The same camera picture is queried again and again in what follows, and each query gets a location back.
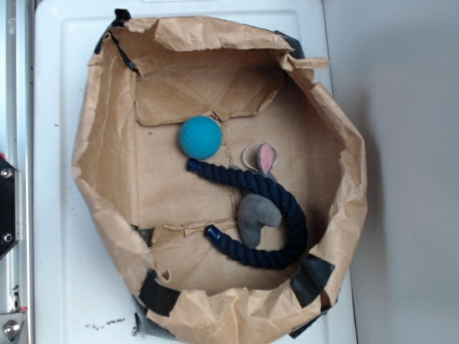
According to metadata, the brown paper bag bin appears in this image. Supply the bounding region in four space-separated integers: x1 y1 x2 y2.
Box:
72 9 367 343

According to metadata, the black bracket with screws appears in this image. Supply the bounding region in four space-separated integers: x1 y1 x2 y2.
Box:
0 152 19 260

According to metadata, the grey plush mouse toy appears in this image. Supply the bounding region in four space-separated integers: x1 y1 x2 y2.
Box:
237 143 282 249

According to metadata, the blue dimpled ball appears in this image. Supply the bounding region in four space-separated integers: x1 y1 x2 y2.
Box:
179 115 222 160

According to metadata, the silver metal frame rail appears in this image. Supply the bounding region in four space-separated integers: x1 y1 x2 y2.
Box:
1 1 37 343

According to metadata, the dark blue twisted rope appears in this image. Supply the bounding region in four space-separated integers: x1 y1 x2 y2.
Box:
186 159 309 269

